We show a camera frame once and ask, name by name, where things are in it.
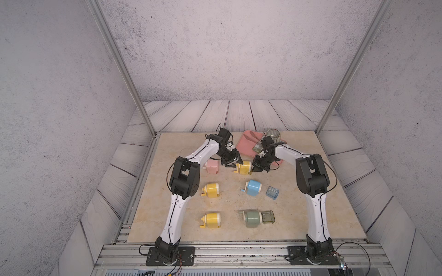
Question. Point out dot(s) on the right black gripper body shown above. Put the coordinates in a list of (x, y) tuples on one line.
[(262, 163)]

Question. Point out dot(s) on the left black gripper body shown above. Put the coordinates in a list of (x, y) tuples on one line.
[(229, 157)]

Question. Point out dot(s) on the yellow sharpener back row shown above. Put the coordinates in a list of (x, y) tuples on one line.
[(244, 169)]

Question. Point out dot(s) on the pink pencil sharpener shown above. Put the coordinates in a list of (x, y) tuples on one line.
[(212, 166)]

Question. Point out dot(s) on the blue pencil sharpener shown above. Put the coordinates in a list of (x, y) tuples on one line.
[(252, 188)]

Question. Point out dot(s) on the blue sharpener tray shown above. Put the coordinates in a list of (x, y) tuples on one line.
[(272, 193)]

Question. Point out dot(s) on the green pencil sharpener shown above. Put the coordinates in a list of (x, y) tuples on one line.
[(252, 218)]

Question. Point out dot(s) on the yellow sharpener front row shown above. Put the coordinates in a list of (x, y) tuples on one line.
[(211, 220)]

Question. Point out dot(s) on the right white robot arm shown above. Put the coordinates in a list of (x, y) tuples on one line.
[(313, 181)]

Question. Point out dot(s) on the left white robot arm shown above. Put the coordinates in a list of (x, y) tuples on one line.
[(183, 180)]

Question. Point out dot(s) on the pink serving tray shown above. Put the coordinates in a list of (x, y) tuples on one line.
[(245, 148)]

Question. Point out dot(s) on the pink tongs on tray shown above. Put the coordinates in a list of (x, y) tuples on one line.
[(253, 136)]

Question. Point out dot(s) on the green checkered cloth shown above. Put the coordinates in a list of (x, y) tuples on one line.
[(258, 148)]

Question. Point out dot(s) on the ribbed grey cup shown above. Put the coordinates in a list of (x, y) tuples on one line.
[(274, 134)]

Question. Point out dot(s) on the clear glass cup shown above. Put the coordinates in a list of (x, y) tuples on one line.
[(187, 153)]

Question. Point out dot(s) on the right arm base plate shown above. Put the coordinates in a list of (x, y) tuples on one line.
[(297, 256)]

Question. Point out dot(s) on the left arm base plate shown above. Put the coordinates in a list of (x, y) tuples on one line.
[(180, 256)]

